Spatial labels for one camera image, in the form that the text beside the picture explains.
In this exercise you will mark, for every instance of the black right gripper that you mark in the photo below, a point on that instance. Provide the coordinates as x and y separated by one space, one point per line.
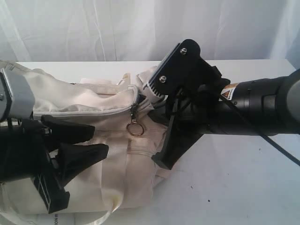
188 110

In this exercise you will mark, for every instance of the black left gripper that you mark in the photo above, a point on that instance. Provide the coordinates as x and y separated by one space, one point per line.
23 154

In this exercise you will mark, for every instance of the cream canvas duffel bag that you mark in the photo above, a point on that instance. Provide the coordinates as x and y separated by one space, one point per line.
120 113

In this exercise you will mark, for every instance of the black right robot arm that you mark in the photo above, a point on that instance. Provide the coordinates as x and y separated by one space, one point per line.
263 107

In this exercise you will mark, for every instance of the white printed paper sheet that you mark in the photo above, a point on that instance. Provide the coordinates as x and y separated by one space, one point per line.
63 216

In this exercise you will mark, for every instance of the white curtain backdrop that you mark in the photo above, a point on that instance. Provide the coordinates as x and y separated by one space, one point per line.
133 30

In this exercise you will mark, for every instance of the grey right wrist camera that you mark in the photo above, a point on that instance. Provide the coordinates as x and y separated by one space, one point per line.
173 69

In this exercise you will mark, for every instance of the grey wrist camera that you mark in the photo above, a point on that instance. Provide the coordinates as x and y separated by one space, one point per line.
16 97
173 69

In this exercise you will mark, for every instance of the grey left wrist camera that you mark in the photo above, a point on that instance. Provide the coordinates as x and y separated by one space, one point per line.
16 97

